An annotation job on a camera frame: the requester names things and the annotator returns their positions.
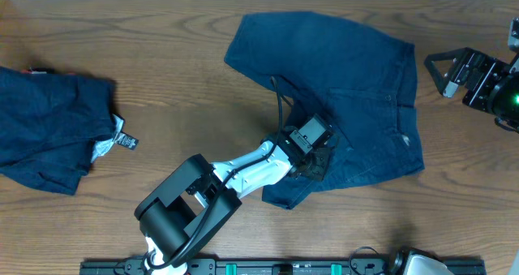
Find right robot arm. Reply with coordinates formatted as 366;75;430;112
424;48;518;132

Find blue denim shorts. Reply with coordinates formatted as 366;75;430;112
225;11;425;209

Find black clothing label tag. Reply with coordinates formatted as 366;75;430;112
114;131;139;150

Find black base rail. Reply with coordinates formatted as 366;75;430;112
79;257;388;275

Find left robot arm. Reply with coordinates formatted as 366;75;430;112
134;130;332;274

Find dark navy folded garment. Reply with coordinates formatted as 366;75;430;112
1;67;119;196

